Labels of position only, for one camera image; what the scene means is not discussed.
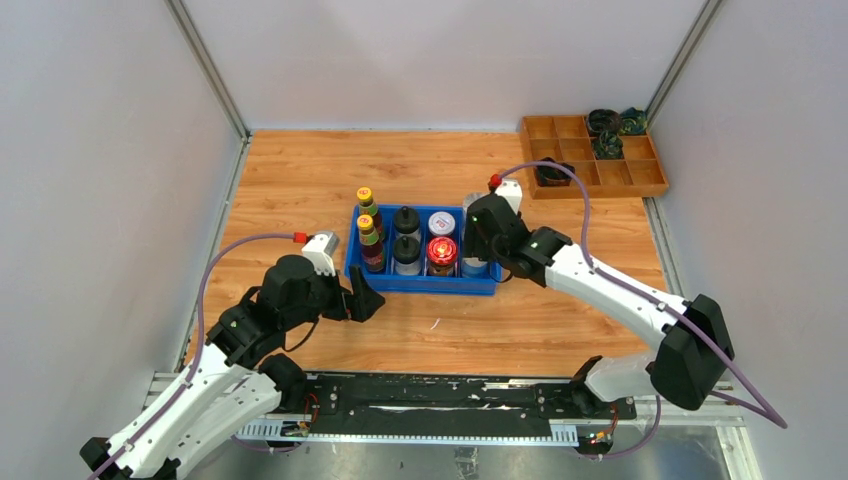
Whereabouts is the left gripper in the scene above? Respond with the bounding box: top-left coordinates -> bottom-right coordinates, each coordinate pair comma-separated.
284,261 -> 386,329

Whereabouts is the silver lid clear jar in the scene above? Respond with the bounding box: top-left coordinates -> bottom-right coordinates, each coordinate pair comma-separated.
462,192 -> 487,221

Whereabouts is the small silver lid jar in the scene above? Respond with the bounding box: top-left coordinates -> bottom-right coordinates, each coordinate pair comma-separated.
460,257 -> 490,279

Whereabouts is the sauce bottle yellow cap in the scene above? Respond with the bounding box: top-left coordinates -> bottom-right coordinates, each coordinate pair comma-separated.
356,214 -> 387,273
356,186 -> 386,241

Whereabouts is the white lid sauce jar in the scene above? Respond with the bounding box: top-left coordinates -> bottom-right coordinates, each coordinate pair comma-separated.
427,211 -> 456,238

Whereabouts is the red lid sauce jar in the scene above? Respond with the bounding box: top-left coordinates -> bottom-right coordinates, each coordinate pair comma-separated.
426,236 -> 459,277

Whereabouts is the blue plastic divided bin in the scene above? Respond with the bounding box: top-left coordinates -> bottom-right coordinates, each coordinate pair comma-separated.
343,204 -> 503,296

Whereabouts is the black cap spice shaker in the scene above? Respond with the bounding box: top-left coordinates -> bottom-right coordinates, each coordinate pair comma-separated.
393,205 -> 422,242
392,236 -> 422,276

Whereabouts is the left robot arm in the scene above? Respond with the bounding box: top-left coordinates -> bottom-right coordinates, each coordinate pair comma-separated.
80,255 -> 385,479

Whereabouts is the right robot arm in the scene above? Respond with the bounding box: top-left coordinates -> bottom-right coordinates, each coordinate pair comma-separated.
464,194 -> 734,418

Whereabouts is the black clip bundle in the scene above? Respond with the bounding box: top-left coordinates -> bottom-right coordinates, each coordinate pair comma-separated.
534,157 -> 576,187

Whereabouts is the green patterned rolled cloth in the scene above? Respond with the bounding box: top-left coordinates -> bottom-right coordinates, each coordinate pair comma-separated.
591,131 -> 624,160

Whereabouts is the black rolled item in tray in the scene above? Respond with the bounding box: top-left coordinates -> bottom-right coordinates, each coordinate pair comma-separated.
586,109 -> 622,137

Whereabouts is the wooden divided tray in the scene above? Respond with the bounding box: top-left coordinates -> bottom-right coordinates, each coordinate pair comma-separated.
519,115 -> 669,198

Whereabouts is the dark green rolled cloth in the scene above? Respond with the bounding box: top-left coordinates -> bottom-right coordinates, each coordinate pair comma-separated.
618,107 -> 648,136

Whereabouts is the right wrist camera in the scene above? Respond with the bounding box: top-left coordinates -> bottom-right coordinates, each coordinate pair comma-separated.
494,178 -> 523,215

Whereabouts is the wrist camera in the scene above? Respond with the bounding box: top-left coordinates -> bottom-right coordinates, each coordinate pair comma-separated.
494,178 -> 523,215
301,231 -> 340,277

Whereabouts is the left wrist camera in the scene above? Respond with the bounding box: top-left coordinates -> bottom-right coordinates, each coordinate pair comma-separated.
301,231 -> 340,277

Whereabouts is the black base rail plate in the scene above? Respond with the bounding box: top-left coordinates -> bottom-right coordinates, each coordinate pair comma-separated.
236,372 -> 637,446

